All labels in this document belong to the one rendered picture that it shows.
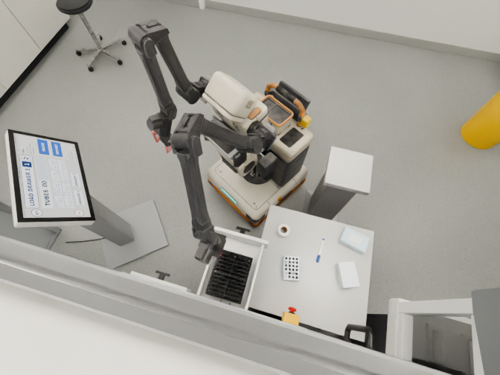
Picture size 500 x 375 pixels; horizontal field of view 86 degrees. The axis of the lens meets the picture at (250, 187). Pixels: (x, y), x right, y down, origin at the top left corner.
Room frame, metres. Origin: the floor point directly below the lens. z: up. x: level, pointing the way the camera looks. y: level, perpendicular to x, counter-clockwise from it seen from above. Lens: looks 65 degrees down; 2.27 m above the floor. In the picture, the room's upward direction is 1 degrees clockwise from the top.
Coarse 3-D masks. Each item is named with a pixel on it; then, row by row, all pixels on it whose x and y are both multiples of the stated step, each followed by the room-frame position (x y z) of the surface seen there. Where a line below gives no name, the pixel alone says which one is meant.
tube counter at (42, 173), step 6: (36, 156) 0.67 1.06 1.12; (36, 162) 0.64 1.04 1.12; (42, 162) 0.65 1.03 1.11; (36, 168) 0.60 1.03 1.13; (42, 168) 0.61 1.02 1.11; (42, 174) 0.58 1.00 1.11; (42, 180) 0.55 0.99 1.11; (48, 180) 0.56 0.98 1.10; (42, 186) 0.51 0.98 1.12; (48, 186) 0.52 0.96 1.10
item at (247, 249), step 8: (232, 240) 0.34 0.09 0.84; (224, 248) 0.30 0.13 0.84; (232, 248) 0.30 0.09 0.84; (240, 248) 0.30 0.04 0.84; (248, 248) 0.30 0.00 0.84; (256, 248) 0.30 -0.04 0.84; (248, 256) 0.26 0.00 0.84; (256, 256) 0.26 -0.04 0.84; (208, 264) 0.21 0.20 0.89; (256, 264) 0.22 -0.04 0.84; (208, 272) 0.17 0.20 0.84; (256, 272) 0.17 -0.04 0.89; (208, 280) 0.14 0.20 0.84; (248, 280) 0.14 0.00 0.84; (200, 288) 0.09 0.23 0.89; (248, 288) 0.10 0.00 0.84; (208, 296) 0.06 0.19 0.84; (248, 296) 0.06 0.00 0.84; (232, 304) 0.03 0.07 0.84; (240, 304) 0.03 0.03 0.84; (248, 304) 0.03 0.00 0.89
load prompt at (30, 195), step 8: (24, 160) 0.63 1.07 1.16; (32, 160) 0.64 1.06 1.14; (24, 168) 0.58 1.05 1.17; (32, 168) 0.60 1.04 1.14; (24, 176) 0.54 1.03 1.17; (32, 176) 0.55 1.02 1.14; (24, 184) 0.50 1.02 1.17; (32, 184) 0.51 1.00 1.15; (24, 192) 0.46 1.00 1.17; (32, 192) 0.47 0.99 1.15; (32, 200) 0.43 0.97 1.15
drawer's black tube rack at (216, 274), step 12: (228, 252) 0.27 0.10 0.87; (216, 264) 0.21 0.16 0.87; (228, 264) 0.21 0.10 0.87; (240, 264) 0.21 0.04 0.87; (216, 276) 0.15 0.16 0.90; (228, 276) 0.15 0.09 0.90; (240, 276) 0.15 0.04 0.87; (216, 288) 0.09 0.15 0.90; (228, 288) 0.10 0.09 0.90; (240, 288) 0.10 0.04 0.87; (228, 300) 0.04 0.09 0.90; (240, 300) 0.04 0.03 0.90
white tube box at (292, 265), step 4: (284, 256) 0.27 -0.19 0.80; (288, 256) 0.27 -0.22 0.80; (292, 256) 0.27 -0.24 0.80; (284, 260) 0.25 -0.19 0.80; (288, 260) 0.25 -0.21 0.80; (292, 260) 0.25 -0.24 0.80; (296, 260) 0.25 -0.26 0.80; (284, 264) 0.23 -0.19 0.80; (288, 264) 0.23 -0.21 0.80; (292, 264) 0.23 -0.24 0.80; (296, 264) 0.23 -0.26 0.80; (284, 268) 0.21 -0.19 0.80; (288, 268) 0.21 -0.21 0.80; (292, 268) 0.21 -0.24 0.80; (296, 268) 0.21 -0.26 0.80; (284, 272) 0.19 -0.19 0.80; (288, 272) 0.19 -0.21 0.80; (296, 272) 0.19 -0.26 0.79; (284, 276) 0.17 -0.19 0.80; (288, 276) 0.17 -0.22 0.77; (292, 276) 0.17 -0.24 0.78; (296, 276) 0.17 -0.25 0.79; (284, 280) 0.15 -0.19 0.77; (288, 280) 0.15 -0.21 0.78; (292, 280) 0.15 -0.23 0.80; (296, 280) 0.15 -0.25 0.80
